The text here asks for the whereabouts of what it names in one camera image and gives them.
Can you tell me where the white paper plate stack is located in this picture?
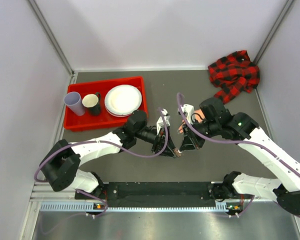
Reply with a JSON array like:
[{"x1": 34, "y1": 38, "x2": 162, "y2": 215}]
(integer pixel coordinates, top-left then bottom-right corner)
[{"x1": 104, "y1": 84, "x2": 142, "y2": 117}]

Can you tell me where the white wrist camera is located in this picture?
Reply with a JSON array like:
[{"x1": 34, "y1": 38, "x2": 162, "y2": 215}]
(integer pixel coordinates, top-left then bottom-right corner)
[
  {"x1": 178, "y1": 104, "x2": 196, "y2": 125},
  {"x1": 156, "y1": 108, "x2": 171, "y2": 134}
]

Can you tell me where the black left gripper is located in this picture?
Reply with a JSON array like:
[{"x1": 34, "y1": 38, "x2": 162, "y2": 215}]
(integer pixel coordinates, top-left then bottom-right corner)
[{"x1": 135, "y1": 126, "x2": 178, "y2": 159}]

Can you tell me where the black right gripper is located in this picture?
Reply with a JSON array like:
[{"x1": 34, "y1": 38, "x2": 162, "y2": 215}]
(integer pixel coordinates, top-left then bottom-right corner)
[{"x1": 180, "y1": 117, "x2": 220, "y2": 151}]

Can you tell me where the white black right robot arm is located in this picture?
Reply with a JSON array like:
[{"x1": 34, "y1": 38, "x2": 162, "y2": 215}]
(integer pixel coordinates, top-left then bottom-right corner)
[{"x1": 176, "y1": 93, "x2": 300, "y2": 218}]

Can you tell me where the dark green mug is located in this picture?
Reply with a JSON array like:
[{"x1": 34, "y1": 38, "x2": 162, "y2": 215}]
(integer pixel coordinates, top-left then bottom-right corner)
[{"x1": 82, "y1": 92, "x2": 101, "y2": 116}]

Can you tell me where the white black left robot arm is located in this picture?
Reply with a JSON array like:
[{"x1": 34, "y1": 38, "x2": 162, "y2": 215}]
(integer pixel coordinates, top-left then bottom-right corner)
[{"x1": 40, "y1": 109, "x2": 179, "y2": 199}]

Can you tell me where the nail polish bottle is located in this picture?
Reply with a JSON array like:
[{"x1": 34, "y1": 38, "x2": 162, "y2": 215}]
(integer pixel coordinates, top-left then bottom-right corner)
[{"x1": 173, "y1": 148, "x2": 182, "y2": 158}]

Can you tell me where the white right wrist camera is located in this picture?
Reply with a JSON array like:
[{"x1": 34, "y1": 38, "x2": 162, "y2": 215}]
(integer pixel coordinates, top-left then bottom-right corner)
[{"x1": 178, "y1": 104, "x2": 196, "y2": 125}]

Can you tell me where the red black plaid shirt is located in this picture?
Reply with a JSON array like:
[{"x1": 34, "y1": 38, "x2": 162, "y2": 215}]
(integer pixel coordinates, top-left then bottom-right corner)
[{"x1": 208, "y1": 50, "x2": 261, "y2": 104}]

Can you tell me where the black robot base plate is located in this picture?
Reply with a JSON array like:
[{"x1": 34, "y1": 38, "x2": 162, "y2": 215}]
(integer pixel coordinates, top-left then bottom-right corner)
[{"x1": 74, "y1": 181, "x2": 226, "y2": 208}]

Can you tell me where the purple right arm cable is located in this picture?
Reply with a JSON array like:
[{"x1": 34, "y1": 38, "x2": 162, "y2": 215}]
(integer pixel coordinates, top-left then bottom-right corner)
[{"x1": 176, "y1": 92, "x2": 300, "y2": 222}]

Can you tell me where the mannequin hand with nails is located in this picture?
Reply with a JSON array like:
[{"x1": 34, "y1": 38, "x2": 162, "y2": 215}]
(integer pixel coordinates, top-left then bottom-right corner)
[{"x1": 178, "y1": 109, "x2": 205, "y2": 134}]

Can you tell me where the lilac plastic cup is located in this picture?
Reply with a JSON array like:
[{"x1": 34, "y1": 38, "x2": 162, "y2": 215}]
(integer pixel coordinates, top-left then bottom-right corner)
[{"x1": 63, "y1": 91, "x2": 86, "y2": 117}]

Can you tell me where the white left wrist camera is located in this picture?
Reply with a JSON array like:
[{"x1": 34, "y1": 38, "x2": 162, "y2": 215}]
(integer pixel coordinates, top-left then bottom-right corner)
[{"x1": 156, "y1": 108, "x2": 171, "y2": 134}]

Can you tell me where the grey slotted cable duct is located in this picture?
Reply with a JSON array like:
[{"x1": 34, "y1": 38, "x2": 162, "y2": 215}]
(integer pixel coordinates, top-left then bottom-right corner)
[{"x1": 39, "y1": 199, "x2": 243, "y2": 213}]

